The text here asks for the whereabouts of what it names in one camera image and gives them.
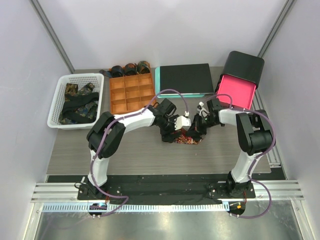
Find aluminium rail frame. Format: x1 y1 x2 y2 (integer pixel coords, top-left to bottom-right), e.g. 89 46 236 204
31 180 305 203

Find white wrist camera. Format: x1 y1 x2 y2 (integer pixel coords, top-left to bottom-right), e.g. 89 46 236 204
197 101 210 118
174 111 192 131

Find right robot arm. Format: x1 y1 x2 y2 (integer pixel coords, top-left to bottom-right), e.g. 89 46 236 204
186 97 276 199

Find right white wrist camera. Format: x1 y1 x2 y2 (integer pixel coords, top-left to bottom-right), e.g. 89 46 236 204
197 101 210 118

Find black tie in basket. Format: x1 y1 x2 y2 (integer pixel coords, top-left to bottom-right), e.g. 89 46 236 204
59 92 99 125

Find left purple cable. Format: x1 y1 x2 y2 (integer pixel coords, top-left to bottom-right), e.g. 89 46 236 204
89 89 190 218

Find multicoloured plaid tie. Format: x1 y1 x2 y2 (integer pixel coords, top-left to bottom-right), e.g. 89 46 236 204
174 128 203 145

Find orange compartment tray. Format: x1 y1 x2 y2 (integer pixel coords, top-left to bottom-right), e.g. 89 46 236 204
109 73 156 115

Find rolled brown floral tie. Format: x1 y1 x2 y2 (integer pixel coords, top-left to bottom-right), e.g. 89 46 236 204
123 63 137 76

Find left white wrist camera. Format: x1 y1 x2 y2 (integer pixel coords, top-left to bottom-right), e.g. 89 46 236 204
174 111 192 131

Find black pink drawer cabinet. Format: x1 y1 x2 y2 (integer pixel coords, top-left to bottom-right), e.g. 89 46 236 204
215 50 265 109

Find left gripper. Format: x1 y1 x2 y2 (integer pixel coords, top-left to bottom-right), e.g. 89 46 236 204
158 114 181 143

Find dark floral tie in basket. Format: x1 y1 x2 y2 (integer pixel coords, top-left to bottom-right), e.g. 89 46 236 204
58 82 99 125

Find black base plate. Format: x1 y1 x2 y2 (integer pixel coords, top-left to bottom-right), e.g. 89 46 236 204
47 174 256 206

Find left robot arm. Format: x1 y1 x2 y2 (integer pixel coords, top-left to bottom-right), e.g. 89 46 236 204
86 99 179 200

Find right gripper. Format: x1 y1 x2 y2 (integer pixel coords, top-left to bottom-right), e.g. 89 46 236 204
186 113 219 138

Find white slotted cable duct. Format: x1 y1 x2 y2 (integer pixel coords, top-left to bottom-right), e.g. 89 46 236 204
42 202 230 213

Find purple cable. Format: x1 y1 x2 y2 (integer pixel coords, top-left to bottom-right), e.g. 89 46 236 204
89 89 190 218
198 93 278 220

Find teal tray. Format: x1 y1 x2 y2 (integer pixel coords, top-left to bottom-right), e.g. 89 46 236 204
154 67 205 99

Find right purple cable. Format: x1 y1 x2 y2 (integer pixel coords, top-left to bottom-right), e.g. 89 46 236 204
198 93 278 220

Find black notebook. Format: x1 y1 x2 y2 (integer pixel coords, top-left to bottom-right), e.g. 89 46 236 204
160 63 214 95

